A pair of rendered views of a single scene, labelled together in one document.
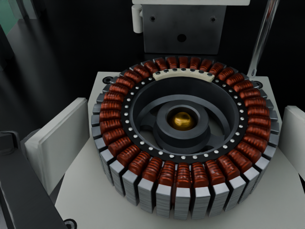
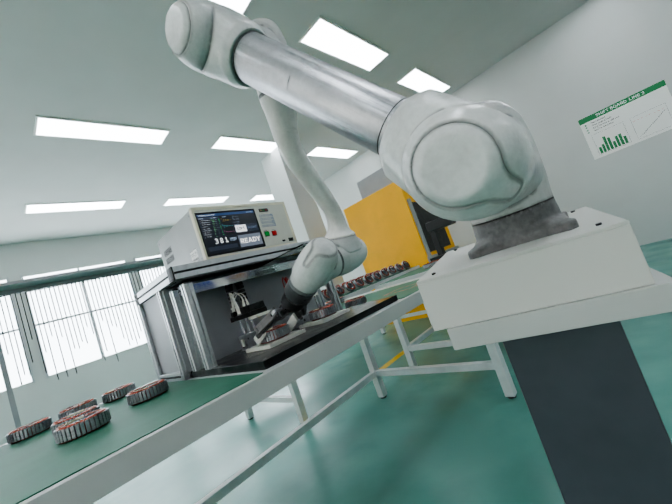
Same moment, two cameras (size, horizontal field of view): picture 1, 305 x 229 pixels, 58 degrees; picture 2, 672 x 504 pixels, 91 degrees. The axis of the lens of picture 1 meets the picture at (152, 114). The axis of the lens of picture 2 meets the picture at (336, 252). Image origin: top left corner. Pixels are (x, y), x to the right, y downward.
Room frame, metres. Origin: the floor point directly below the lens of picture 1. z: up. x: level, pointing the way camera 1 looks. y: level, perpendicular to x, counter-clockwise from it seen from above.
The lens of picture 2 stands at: (-0.79, 0.71, 0.90)
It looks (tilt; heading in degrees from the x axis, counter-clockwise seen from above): 5 degrees up; 306
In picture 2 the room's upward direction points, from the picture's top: 19 degrees counter-clockwise
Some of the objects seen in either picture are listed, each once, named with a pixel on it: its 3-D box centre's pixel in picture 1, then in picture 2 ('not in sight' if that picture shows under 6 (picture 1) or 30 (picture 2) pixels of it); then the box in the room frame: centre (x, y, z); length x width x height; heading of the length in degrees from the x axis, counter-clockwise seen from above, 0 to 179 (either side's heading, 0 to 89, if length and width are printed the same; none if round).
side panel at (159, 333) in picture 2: not in sight; (162, 338); (0.53, 0.14, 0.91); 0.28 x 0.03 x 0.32; 174
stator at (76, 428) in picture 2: not in sight; (83, 424); (0.30, 0.48, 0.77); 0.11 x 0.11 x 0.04
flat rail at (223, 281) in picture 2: not in sight; (265, 270); (0.20, -0.15, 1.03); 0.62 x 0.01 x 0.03; 84
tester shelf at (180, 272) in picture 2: not in sight; (234, 269); (0.42, -0.17, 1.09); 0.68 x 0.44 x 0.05; 84
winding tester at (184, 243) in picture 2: not in sight; (228, 242); (0.42, -0.18, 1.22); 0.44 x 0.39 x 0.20; 84
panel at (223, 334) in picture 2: not in sight; (254, 304); (0.35, -0.17, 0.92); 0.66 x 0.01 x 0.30; 84
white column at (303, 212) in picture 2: not in sight; (309, 243); (2.78, -3.50, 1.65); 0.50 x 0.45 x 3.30; 174
